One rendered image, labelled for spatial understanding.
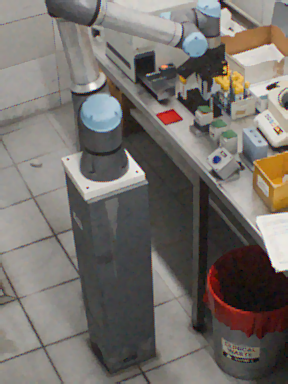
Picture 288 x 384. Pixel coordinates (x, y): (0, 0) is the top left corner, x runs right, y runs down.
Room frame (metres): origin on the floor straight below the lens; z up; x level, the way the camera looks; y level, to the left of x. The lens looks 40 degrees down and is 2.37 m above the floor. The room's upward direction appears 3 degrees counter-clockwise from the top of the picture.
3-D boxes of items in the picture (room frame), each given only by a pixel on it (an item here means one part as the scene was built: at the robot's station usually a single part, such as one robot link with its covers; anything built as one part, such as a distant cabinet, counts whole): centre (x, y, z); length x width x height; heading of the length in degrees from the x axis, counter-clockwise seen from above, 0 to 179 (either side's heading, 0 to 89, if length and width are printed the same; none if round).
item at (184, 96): (2.24, -0.22, 0.93); 0.17 x 0.09 x 0.11; 25
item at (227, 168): (1.87, -0.27, 0.92); 0.13 x 0.07 x 0.08; 114
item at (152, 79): (2.37, -0.07, 0.92); 0.21 x 0.07 x 0.05; 24
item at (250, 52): (2.44, -0.47, 0.95); 0.29 x 0.25 x 0.15; 114
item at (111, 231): (1.89, 0.11, 0.44); 0.20 x 0.20 x 0.87; 24
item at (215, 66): (2.11, -0.25, 1.15); 0.09 x 0.08 x 0.12; 114
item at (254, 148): (1.92, -0.37, 0.92); 0.10 x 0.07 x 0.10; 19
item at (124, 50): (2.59, -0.08, 1.03); 0.31 x 0.27 x 0.30; 24
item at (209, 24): (2.11, -0.24, 1.31); 0.09 x 0.08 x 0.11; 103
